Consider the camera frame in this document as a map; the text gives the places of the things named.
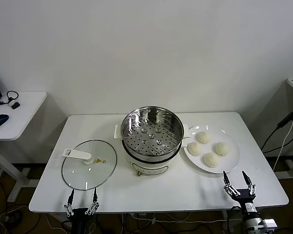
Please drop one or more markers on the stainless steel steamer basket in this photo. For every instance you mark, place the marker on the stainless steel steamer basket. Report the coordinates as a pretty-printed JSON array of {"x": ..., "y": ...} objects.
[{"x": 135, "y": 115}]

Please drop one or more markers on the white round plate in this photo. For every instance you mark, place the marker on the white round plate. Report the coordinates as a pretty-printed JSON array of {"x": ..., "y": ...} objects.
[{"x": 224, "y": 165}]

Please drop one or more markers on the white electric cooker pot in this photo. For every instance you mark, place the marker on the white electric cooker pot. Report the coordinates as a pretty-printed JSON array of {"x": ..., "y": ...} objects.
[{"x": 149, "y": 168}]

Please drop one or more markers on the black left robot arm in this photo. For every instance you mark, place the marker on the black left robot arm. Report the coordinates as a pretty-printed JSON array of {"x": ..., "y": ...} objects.
[{"x": 79, "y": 228}]

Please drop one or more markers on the white side table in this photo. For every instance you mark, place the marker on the white side table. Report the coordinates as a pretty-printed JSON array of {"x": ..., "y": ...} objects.
[{"x": 27, "y": 117}]

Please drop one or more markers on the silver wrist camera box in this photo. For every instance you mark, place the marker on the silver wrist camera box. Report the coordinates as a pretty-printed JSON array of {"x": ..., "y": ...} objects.
[{"x": 268, "y": 223}]

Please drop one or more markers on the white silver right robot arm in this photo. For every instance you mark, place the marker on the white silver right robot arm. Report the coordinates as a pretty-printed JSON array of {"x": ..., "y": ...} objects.
[{"x": 251, "y": 219}]

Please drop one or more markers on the white table leg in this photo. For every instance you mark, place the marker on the white table leg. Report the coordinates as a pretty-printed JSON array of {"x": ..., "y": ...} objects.
[{"x": 228, "y": 219}]

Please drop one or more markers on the small black white dongle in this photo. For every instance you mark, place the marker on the small black white dongle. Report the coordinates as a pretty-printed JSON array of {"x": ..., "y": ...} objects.
[{"x": 15, "y": 105}]

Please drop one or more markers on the white steamed baozi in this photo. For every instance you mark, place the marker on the white steamed baozi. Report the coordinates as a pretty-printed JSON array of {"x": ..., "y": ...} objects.
[
  {"x": 194, "y": 148},
  {"x": 203, "y": 137},
  {"x": 221, "y": 148},
  {"x": 211, "y": 159}
]

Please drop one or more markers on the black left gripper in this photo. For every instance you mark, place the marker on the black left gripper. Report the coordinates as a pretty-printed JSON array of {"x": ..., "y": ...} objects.
[{"x": 80, "y": 214}]

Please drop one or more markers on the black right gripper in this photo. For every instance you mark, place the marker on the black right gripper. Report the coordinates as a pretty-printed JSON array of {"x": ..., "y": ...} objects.
[{"x": 244, "y": 197}]

